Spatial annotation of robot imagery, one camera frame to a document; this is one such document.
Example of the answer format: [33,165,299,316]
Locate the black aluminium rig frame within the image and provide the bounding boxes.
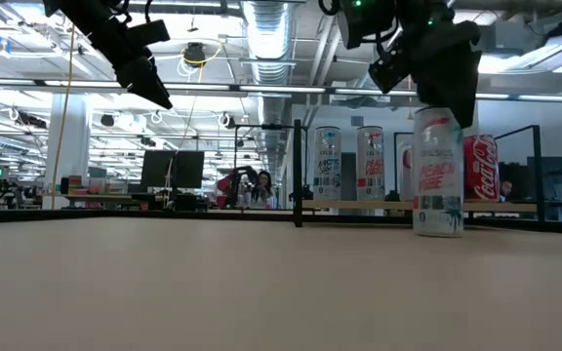
[0,208,562,236]

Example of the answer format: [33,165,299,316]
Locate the silver ventilation duct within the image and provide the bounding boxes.
[241,0,306,87]

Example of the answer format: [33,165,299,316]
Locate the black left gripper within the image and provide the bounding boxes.
[44,0,174,111]

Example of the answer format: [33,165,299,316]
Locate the white Peach Vibe Celsius can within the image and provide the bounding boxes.
[356,126,385,202]
[411,105,465,239]

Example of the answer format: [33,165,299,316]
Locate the yellow hanging cable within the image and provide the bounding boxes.
[49,23,78,211]

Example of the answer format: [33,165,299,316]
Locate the black background monitor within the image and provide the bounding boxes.
[175,150,206,190]
[140,149,176,189]

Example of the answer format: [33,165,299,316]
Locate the black background equipment rack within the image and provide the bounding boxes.
[498,155,562,206]

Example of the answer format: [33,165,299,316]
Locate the white Arctic Vibe Celsius can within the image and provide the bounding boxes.
[312,126,342,202]

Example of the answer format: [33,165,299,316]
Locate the background wooden desk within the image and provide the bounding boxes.
[54,192,165,212]

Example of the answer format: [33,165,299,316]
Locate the red Coca-Cola can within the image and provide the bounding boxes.
[462,134,501,204]

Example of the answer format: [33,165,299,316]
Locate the silver Diet Coke can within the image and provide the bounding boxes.
[397,139,416,202]

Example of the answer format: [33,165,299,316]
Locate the black background rig frame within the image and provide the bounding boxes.
[231,123,295,212]

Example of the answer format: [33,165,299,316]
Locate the wooden shelf with black frame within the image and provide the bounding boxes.
[293,118,543,229]

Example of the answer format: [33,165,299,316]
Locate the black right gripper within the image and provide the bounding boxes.
[368,0,482,129]

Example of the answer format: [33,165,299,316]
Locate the black ceiling-hung device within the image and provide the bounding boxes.
[182,42,208,69]

